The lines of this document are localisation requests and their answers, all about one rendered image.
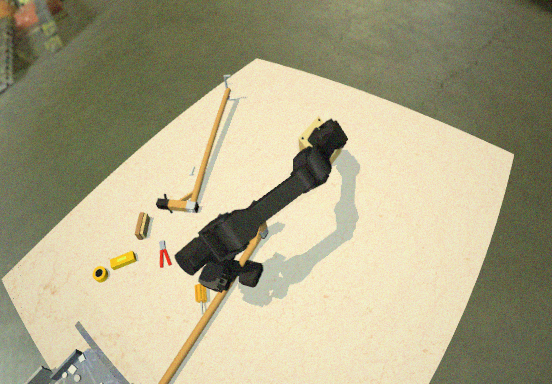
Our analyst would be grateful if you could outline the red-handled pliers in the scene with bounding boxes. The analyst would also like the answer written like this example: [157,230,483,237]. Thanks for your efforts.
[159,240,171,268]

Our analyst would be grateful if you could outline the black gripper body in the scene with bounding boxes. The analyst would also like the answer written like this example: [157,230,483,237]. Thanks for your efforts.
[221,256,263,288]

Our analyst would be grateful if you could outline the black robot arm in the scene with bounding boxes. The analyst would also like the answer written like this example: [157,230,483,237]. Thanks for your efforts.
[174,119,348,293]

